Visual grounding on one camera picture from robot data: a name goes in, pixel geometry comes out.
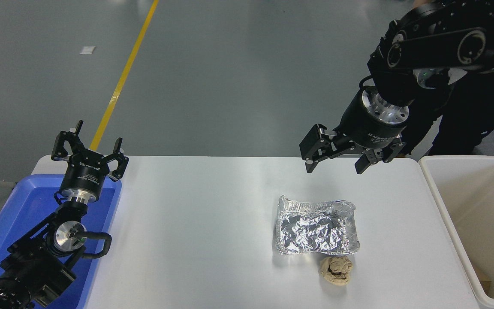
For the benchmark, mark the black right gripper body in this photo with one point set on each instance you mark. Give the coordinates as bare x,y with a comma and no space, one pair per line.
360,126

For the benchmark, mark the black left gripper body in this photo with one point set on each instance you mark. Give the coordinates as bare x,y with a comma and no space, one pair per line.
85,174

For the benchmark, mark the silver foil tray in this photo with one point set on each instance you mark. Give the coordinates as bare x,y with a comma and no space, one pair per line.
315,227

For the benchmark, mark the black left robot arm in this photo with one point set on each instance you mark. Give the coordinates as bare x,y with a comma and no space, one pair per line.
37,262

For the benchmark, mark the blue plastic tray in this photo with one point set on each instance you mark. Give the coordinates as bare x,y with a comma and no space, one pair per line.
28,206

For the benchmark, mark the small white paper scrap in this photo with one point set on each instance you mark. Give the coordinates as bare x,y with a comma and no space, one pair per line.
87,50

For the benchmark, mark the person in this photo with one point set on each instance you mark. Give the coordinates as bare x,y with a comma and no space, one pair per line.
478,111

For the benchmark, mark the crumpled tan paper ball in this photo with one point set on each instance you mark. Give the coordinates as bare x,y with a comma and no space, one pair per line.
336,270

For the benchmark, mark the large pale plastic bin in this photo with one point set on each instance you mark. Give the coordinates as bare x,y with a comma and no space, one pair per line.
487,201

